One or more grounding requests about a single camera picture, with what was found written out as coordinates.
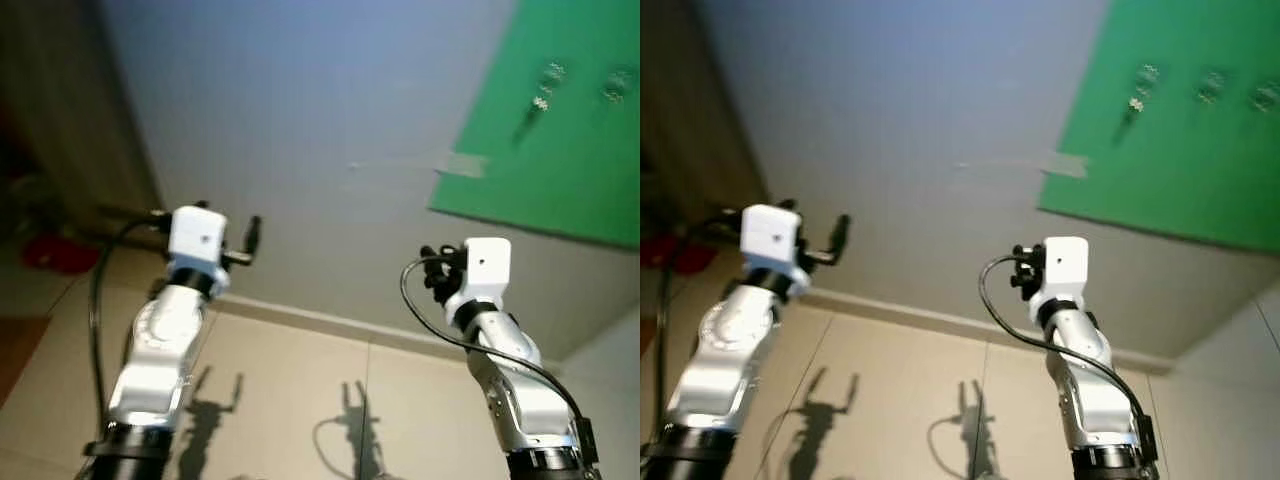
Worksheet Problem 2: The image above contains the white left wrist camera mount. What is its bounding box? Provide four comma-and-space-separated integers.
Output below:
740, 204, 806, 269
167, 205, 229, 271

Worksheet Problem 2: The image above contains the grey tape strip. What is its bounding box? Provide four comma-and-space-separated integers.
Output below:
435, 152, 489, 181
1040, 152, 1089, 181

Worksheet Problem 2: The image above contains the brown wooden door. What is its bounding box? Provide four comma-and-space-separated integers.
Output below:
0, 0, 161, 241
640, 0, 771, 216

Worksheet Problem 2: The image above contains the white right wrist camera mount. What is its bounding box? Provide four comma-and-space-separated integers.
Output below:
1030, 236, 1091, 306
445, 237, 513, 313

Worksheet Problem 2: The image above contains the pale baseboard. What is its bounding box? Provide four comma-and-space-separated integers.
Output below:
800, 285, 1176, 376
205, 290, 566, 366

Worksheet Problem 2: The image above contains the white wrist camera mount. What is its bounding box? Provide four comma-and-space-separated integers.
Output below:
740, 204, 806, 269
445, 237, 513, 313
1030, 236, 1091, 306
167, 205, 229, 271

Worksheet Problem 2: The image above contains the brown floor mat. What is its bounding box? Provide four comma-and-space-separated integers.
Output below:
0, 315, 53, 406

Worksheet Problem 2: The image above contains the green board with hooks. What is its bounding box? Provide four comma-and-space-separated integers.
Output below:
428, 0, 641, 249
1038, 0, 1280, 253

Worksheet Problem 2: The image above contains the red object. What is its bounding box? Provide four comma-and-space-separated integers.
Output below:
640, 235, 691, 271
22, 235, 101, 276

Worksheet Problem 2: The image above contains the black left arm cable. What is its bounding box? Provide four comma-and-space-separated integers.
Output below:
88, 210, 171, 446
650, 210, 746, 451

